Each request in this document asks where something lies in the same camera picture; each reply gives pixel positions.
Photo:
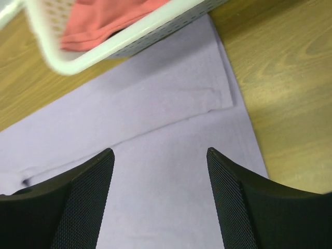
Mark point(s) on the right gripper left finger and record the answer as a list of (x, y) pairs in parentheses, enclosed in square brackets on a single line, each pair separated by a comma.
[(65, 211)]

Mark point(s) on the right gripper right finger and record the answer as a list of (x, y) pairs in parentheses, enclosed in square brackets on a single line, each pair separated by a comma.
[(256, 212)]

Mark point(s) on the purple t shirt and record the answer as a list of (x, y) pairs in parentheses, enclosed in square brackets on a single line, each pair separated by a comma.
[(159, 111)]

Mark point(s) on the pink t shirt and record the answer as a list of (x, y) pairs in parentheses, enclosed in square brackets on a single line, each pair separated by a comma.
[(92, 22)]

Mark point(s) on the white plastic laundry basket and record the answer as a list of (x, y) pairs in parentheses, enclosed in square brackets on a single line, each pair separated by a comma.
[(47, 20)]

